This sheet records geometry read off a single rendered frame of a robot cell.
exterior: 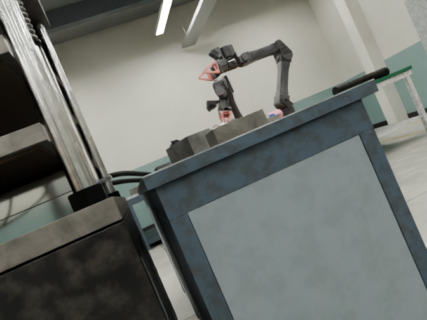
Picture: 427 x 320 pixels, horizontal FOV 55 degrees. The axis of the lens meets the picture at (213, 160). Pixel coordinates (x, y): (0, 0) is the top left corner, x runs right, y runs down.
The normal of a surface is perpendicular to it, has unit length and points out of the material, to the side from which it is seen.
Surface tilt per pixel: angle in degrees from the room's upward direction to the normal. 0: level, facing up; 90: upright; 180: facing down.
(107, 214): 90
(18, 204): 90
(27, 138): 90
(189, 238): 90
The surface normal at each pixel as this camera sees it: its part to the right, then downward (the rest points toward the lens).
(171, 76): 0.23, -0.11
